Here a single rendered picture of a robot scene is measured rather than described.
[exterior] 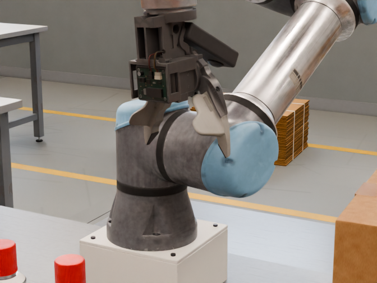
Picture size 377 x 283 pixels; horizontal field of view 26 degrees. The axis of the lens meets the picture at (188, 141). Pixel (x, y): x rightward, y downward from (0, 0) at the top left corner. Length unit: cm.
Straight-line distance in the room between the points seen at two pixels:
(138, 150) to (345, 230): 45
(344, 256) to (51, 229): 89
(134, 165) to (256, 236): 45
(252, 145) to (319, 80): 537
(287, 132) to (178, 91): 395
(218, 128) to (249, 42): 563
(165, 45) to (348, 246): 36
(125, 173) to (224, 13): 553
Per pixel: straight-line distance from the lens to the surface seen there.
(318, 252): 159
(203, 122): 108
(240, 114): 121
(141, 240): 130
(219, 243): 140
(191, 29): 110
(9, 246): 94
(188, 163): 120
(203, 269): 136
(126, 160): 129
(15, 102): 318
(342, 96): 651
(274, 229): 169
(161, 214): 130
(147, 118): 117
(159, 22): 107
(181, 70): 108
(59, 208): 432
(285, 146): 501
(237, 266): 151
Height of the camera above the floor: 143
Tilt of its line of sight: 15 degrees down
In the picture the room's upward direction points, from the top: straight up
